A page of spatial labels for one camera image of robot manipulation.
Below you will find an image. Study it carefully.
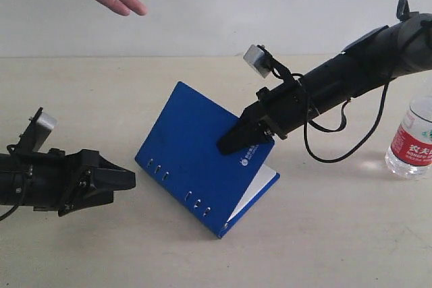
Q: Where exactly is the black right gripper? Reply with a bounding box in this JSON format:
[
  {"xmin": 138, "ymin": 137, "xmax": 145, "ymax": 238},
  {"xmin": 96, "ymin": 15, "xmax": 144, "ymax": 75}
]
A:
[{"xmin": 217, "ymin": 82, "xmax": 314, "ymax": 155}]

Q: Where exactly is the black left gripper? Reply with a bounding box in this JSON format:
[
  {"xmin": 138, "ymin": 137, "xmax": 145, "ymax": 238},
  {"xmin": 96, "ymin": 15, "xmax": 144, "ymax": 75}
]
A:
[{"xmin": 32, "ymin": 149, "xmax": 136, "ymax": 217}]

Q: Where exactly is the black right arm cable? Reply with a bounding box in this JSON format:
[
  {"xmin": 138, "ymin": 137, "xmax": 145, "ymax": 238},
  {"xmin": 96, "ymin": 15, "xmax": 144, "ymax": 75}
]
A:
[{"xmin": 302, "ymin": 0, "xmax": 412, "ymax": 163}]

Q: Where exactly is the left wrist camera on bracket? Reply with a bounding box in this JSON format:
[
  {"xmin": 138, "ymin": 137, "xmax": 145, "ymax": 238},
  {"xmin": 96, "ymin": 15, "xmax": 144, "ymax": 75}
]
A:
[{"xmin": 17, "ymin": 107, "xmax": 57, "ymax": 152}]

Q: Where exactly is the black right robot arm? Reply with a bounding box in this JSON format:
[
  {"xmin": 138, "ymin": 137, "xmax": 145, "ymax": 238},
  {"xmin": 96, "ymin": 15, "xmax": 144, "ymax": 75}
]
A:
[{"xmin": 217, "ymin": 12, "xmax": 431, "ymax": 155}]

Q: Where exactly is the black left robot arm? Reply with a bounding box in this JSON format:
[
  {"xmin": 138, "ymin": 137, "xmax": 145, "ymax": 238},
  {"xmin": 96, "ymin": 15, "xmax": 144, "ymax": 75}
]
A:
[{"xmin": 1, "ymin": 146, "xmax": 136, "ymax": 217}]

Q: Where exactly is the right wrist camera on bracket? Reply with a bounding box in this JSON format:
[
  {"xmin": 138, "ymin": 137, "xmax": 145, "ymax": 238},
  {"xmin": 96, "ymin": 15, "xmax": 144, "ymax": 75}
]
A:
[{"xmin": 243, "ymin": 45, "xmax": 296, "ymax": 85}]

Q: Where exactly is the clear water bottle red cap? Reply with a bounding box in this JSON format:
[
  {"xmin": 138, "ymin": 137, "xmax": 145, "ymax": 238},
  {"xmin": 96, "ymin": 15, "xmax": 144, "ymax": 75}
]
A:
[{"xmin": 385, "ymin": 94, "xmax": 431, "ymax": 179}]

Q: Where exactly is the blue ring binder notebook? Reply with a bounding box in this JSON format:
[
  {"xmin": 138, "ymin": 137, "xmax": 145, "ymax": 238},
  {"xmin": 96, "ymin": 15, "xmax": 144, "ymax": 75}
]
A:
[{"xmin": 135, "ymin": 82, "xmax": 280, "ymax": 238}]

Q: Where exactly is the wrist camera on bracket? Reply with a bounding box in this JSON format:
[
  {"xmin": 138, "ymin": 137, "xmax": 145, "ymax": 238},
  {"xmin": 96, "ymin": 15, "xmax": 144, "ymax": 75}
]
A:
[
  {"xmin": 17, "ymin": 107, "xmax": 57, "ymax": 152},
  {"xmin": 243, "ymin": 45, "xmax": 296, "ymax": 85}
]

